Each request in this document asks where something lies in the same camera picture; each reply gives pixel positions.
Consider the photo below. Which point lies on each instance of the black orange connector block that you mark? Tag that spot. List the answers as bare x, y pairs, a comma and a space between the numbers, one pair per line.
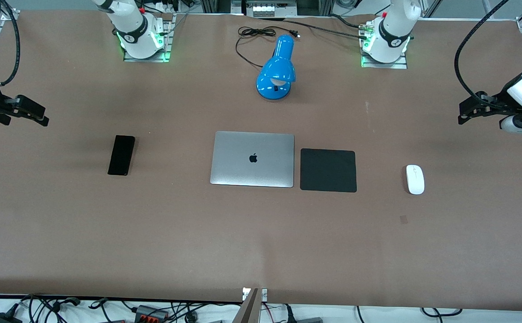
151, 312

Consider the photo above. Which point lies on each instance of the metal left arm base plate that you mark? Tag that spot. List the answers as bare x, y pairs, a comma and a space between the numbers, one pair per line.
379, 65

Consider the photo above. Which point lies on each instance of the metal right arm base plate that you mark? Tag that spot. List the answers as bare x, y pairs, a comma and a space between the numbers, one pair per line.
167, 40

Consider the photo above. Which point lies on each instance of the white power strip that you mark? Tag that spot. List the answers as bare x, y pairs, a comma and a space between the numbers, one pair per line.
267, 10

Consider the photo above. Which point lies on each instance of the brown table cover sheet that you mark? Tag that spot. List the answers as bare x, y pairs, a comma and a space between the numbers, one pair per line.
260, 242

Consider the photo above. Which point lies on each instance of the black power adapter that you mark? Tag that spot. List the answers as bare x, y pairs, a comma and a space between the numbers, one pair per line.
2, 318

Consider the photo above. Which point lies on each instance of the black smartphone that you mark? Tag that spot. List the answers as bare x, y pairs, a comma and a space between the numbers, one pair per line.
121, 155

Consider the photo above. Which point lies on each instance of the aluminium profile post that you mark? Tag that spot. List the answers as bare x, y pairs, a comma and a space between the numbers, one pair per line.
249, 307

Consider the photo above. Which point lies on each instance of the white computer mouse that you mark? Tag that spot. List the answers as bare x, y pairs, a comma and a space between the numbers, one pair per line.
415, 179

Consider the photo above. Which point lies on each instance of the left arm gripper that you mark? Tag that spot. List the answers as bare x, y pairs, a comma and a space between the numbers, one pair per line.
499, 102

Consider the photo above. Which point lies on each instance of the black mouse pad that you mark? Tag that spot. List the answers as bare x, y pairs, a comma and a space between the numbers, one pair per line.
328, 170

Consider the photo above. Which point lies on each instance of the blue desk lamp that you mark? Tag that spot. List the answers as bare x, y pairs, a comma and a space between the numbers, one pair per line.
278, 67

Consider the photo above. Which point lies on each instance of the silver closed laptop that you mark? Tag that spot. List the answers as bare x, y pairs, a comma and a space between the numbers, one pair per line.
252, 159

